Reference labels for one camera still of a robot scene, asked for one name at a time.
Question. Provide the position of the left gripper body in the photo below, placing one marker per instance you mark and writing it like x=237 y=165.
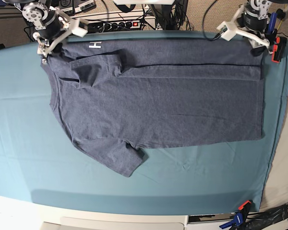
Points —
x=253 y=19

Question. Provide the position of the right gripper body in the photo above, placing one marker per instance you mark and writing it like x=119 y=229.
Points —
x=56 y=29

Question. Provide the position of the blue-grey heather T-shirt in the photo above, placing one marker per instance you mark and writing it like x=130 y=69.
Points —
x=123 y=96

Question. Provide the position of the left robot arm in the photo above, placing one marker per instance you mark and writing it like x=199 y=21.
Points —
x=281 y=14

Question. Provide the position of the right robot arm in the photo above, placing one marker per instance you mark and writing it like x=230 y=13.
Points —
x=34 y=11

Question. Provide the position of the blue clamp upper right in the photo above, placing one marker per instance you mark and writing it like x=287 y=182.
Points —
x=269 y=31

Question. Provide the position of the orange black clamp upper right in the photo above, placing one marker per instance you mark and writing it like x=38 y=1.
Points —
x=278 y=49

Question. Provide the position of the black plastic bag bottom right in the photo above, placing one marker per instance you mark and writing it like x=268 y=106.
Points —
x=268 y=218

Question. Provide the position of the orange blue clamp bottom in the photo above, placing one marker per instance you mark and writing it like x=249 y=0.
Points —
x=239 y=217

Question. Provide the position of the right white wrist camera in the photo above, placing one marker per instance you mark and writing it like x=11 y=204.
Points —
x=79 y=27

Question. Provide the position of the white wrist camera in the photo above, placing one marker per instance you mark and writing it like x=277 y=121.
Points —
x=227 y=30
x=79 y=27

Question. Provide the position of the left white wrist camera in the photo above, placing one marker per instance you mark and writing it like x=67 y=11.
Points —
x=227 y=30

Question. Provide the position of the white power strip red switch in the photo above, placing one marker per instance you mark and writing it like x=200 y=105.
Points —
x=101 y=26

